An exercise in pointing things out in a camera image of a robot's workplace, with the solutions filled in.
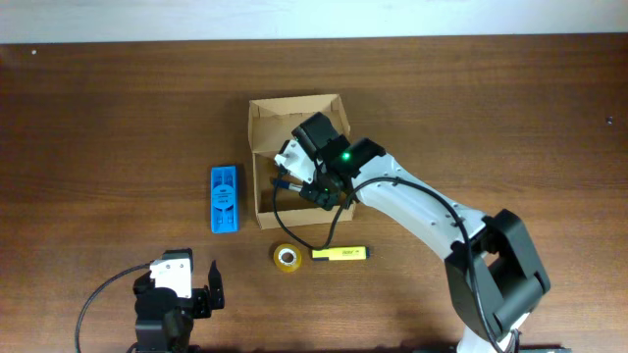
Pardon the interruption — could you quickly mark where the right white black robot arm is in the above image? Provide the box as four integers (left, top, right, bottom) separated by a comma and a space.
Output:
275, 113, 550, 352

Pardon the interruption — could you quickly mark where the yellow highlighter pen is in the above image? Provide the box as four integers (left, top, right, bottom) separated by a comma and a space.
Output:
311, 246, 370, 261

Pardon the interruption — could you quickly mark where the left black camera cable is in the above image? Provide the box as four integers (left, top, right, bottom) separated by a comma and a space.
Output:
74, 263, 152, 353

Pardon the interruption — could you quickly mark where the brown cardboard box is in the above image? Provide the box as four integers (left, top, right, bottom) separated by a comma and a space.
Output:
248, 94, 350, 229

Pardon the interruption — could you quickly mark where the blue whiteboard marker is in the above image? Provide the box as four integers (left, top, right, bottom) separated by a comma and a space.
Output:
271, 178, 302, 192

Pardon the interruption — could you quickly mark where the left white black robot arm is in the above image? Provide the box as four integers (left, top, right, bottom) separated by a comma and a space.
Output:
133, 248, 225, 353

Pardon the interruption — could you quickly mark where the blue plastic eraser block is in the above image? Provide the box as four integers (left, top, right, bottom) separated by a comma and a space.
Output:
210, 166, 239, 233

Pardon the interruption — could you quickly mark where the yellow adhesive tape roll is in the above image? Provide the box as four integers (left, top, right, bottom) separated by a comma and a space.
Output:
273, 243, 302, 273

